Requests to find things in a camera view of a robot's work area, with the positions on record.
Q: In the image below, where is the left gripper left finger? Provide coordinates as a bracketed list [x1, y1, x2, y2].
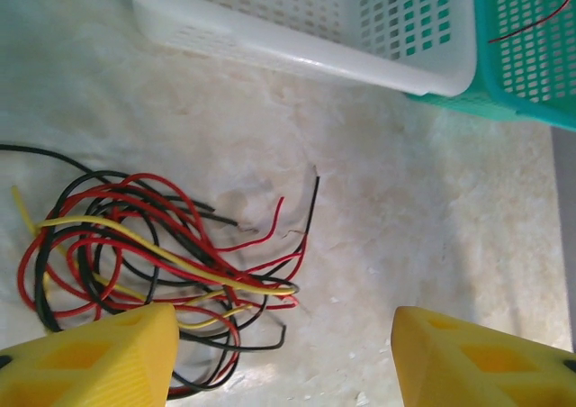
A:
[0, 302, 180, 407]

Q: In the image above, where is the red cable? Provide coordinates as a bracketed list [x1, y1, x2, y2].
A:
[488, 0, 576, 44]
[17, 172, 235, 319]
[67, 194, 286, 300]
[166, 238, 310, 312]

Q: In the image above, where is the black cable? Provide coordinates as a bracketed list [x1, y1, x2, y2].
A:
[170, 323, 288, 390]
[148, 175, 321, 291]
[0, 142, 215, 213]

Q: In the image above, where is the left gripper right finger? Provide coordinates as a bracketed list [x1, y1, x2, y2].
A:
[389, 305, 576, 407]

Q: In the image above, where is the white plastic basket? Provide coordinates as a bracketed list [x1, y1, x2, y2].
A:
[110, 0, 479, 98]

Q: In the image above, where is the teal plastic basket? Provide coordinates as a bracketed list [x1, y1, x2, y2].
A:
[404, 0, 576, 132]

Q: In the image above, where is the yellow cable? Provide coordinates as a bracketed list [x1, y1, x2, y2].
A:
[11, 185, 301, 331]

